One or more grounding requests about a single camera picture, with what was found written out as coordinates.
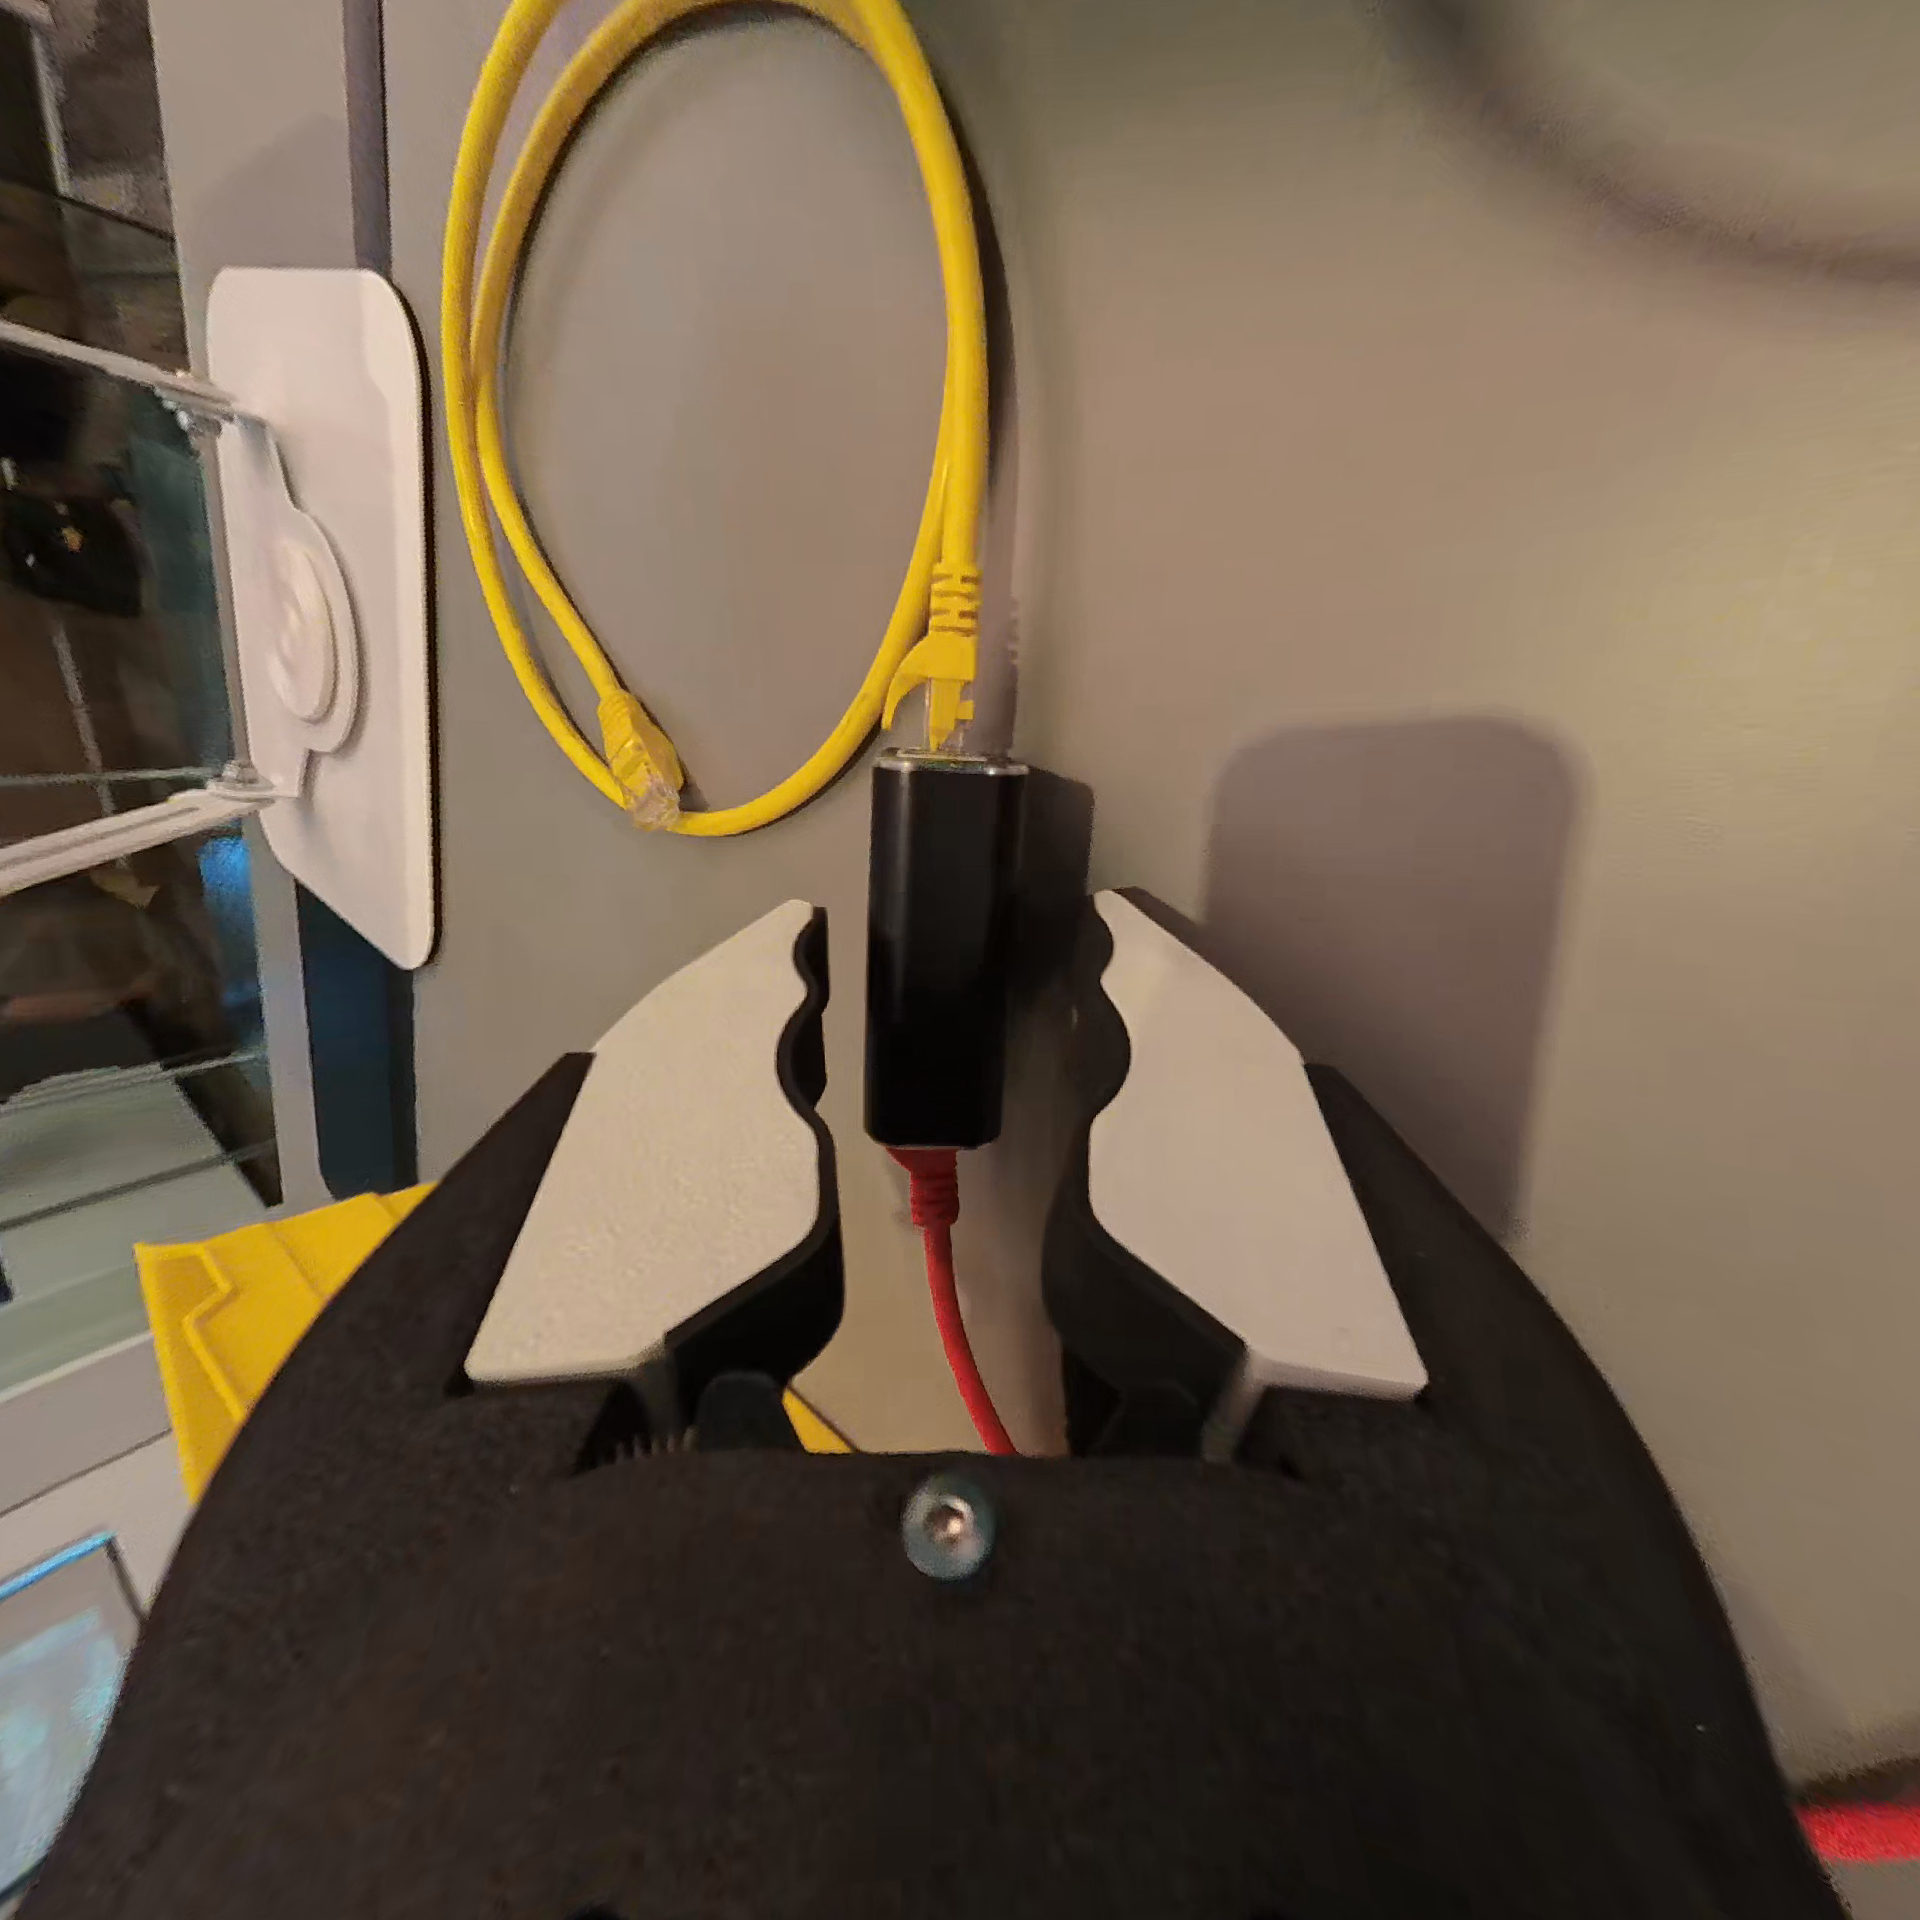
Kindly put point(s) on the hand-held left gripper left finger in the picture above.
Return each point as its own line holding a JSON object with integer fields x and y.
{"x": 644, "y": 1171}

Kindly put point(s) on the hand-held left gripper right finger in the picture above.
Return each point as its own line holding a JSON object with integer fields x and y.
{"x": 1243, "y": 1201}

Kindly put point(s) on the black ethernet coupler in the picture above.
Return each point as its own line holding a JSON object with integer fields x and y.
{"x": 938, "y": 961}

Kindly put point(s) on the yellow plastic bin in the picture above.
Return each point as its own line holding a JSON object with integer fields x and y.
{"x": 225, "y": 1306}

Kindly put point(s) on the dark flat phone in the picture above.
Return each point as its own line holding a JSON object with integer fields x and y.
{"x": 360, "y": 1050}

